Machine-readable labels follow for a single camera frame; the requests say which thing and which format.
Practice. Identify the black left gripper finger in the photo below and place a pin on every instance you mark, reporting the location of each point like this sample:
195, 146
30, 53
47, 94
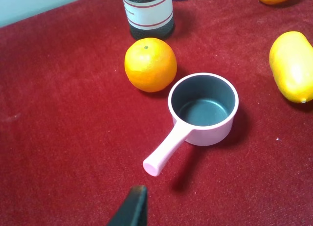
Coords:
133, 211

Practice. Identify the red velvet tablecloth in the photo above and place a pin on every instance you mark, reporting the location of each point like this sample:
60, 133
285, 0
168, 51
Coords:
74, 131

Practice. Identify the large orange fruit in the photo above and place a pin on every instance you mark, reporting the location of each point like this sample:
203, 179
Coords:
150, 64

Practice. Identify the black mesh pen holder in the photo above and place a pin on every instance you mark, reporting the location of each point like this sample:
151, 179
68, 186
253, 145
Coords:
150, 18

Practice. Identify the yellow mango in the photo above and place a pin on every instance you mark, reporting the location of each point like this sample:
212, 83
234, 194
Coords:
291, 63

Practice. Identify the pink saucepan with handle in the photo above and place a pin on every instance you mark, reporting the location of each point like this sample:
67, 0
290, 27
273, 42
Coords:
202, 106

